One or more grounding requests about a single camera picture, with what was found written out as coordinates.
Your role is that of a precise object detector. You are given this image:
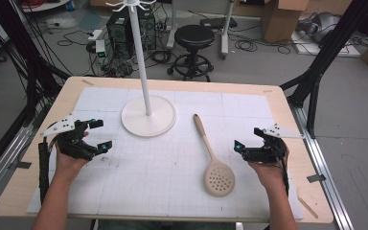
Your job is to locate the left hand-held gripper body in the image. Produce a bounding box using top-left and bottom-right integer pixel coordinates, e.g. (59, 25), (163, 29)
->
(40, 112), (99, 161)

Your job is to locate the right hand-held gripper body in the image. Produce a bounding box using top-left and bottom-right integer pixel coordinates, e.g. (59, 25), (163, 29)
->
(241, 123), (305, 165)

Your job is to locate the person's right hand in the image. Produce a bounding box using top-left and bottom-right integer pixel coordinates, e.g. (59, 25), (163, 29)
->
(247, 158), (290, 190)

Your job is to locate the person's left hand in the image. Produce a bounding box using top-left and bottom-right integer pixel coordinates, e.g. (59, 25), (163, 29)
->
(54, 129), (92, 180)

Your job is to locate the wooden slotted spoon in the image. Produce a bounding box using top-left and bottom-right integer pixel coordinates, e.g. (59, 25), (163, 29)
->
(193, 113), (237, 198)

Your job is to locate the white hook stand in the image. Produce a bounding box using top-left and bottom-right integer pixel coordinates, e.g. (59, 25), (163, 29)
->
(104, 0), (177, 139)

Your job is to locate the black tape piece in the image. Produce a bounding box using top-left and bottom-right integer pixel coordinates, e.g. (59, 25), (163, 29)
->
(7, 160), (33, 171)
(306, 173), (327, 184)

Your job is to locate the white grid mat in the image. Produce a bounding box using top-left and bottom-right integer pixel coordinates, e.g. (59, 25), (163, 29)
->
(26, 86), (305, 221)

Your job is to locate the wooden table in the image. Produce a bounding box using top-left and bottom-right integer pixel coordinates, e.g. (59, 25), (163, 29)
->
(0, 76), (334, 225)

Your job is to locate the white box with green light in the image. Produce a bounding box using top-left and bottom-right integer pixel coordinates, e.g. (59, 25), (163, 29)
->
(94, 39), (107, 58)

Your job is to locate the white power strip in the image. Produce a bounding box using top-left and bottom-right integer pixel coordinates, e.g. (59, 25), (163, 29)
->
(87, 29), (104, 42)

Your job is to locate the black computer tower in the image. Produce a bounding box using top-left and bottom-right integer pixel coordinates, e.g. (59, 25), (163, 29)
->
(105, 14), (135, 59)
(137, 11), (158, 52)

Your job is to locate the tall cardboard box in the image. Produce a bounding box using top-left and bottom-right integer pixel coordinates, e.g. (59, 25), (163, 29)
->
(261, 0), (310, 44)

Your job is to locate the black round stool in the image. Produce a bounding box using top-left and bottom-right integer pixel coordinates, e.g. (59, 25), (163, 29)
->
(167, 24), (217, 82)

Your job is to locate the black flat box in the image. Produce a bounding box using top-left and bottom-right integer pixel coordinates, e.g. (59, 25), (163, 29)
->
(199, 16), (239, 30)

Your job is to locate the grey bag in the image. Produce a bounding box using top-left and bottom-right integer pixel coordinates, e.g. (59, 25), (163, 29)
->
(296, 11), (342, 44)

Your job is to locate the white round table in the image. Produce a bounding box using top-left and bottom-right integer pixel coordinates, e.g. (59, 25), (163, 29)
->
(20, 0), (74, 13)

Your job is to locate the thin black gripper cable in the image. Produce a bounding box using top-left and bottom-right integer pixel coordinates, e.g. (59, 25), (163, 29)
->
(279, 149), (291, 197)

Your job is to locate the black sleeved gripper cable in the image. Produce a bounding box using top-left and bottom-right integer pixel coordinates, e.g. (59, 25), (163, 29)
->
(37, 139), (51, 206)

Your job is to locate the aluminium rail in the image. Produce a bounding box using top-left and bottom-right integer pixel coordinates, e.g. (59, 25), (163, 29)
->
(287, 103), (355, 230)
(0, 103), (43, 210)

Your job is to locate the tangle of black cables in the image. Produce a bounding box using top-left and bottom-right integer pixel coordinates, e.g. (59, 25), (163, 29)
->
(87, 47), (174, 79)

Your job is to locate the coiled black floor cable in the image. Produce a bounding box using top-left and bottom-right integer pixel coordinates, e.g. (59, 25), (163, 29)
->
(234, 37), (259, 54)

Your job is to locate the black metal frame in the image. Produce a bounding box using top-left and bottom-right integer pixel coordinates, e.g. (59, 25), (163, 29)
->
(280, 0), (368, 140)
(0, 0), (72, 181)

